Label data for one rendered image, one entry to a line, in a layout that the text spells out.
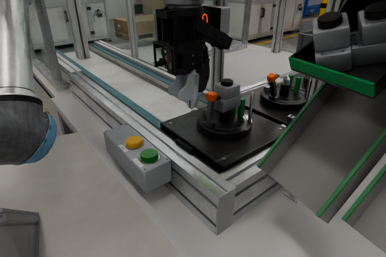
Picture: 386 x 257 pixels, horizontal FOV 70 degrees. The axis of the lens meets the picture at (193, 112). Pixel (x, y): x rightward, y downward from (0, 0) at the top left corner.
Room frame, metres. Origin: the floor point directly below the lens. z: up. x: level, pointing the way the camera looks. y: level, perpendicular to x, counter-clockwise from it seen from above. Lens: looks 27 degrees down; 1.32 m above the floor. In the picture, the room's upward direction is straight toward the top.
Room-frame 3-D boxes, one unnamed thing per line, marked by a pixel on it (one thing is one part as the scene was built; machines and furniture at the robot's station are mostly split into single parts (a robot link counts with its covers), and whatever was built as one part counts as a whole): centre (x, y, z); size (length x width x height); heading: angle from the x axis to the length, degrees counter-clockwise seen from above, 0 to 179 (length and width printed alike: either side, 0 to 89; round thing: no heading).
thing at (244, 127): (0.61, -0.08, 0.98); 0.14 x 0.14 x 0.02
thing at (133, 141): (0.55, 0.14, 0.96); 0.04 x 0.04 x 0.02
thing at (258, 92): (0.77, -0.28, 1.01); 0.24 x 0.24 x 0.13; 39
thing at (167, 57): (0.53, 0.02, 1.21); 0.09 x 0.08 x 0.12; 129
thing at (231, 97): (0.62, -0.09, 1.06); 0.08 x 0.04 x 0.07; 130
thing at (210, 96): (0.59, -0.05, 1.04); 0.04 x 0.02 x 0.08; 129
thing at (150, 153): (0.49, 0.10, 0.96); 0.04 x 0.04 x 0.02
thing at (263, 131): (0.61, -0.08, 0.96); 0.24 x 0.24 x 0.02; 39
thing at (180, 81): (0.54, 0.03, 1.10); 0.06 x 0.03 x 0.09; 129
